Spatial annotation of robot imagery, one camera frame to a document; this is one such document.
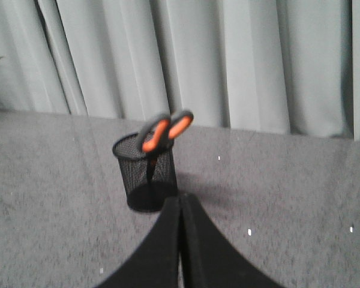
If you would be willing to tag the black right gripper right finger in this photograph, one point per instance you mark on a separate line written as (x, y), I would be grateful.
(208, 258)

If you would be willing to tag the grey orange handled scissors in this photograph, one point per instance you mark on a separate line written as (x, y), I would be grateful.
(159, 134)

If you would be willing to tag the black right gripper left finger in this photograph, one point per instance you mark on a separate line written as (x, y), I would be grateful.
(155, 261)

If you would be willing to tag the black mesh pen holder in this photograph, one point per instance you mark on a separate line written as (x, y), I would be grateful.
(142, 196)

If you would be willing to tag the grey curtain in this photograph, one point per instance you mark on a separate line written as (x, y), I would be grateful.
(288, 67)

